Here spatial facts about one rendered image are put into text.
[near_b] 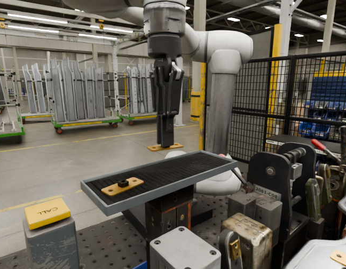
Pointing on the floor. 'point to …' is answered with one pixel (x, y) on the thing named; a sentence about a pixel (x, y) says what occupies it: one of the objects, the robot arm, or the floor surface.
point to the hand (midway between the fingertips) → (165, 129)
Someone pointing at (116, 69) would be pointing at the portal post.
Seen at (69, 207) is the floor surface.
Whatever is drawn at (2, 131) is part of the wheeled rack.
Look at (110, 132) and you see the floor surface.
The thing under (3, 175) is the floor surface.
